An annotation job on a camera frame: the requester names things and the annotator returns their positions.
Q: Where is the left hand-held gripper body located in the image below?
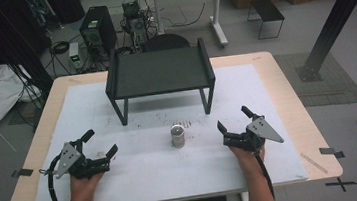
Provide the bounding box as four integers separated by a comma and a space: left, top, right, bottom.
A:
50, 137, 112, 183

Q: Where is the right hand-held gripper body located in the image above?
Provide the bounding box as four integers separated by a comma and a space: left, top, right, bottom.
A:
220, 113, 286, 158

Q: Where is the silver metal cup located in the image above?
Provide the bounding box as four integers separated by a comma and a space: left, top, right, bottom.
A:
169, 122, 187, 149

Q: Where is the black metal shelf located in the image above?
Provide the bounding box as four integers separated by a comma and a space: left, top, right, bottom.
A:
101, 36, 220, 128

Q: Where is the person's left hand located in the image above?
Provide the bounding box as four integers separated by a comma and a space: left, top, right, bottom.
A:
68, 170, 108, 201

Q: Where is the person's right hand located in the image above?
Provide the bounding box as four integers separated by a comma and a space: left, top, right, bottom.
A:
229, 143, 270, 177

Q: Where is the white table mat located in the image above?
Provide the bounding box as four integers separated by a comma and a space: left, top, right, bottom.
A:
16, 58, 312, 201

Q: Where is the black tape piece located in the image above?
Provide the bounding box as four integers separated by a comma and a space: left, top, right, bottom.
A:
10, 166, 36, 179
317, 144, 346, 162

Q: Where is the small white device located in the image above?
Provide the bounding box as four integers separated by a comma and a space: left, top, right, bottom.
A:
67, 40, 85, 72

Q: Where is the grey floor mat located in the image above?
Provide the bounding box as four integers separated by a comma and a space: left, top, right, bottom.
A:
272, 46, 357, 112

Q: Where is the black tape cross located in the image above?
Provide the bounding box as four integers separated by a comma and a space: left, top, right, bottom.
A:
323, 174, 357, 196

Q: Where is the black round chair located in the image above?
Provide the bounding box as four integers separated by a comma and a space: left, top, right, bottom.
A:
140, 30, 192, 54

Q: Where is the small black metal stool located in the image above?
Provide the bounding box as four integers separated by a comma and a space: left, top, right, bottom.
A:
244, 0, 289, 43

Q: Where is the black computer tower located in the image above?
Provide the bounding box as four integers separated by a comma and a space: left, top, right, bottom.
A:
76, 4, 119, 59

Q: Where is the open computer case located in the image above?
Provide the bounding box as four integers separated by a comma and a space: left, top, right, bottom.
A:
120, 0, 151, 49

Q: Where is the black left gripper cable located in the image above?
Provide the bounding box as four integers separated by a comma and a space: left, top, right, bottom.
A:
36, 152, 67, 201

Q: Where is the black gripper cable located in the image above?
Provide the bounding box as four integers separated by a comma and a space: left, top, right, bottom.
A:
36, 152, 67, 201
254, 151, 276, 201

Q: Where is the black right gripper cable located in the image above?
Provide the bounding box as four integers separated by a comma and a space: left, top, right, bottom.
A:
254, 151, 276, 201

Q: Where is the coiled black cable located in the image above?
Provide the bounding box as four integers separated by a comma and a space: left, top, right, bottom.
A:
48, 40, 72, 57

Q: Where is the black cable under desk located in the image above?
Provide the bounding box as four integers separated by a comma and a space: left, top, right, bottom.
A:
159, 2, 209, 30

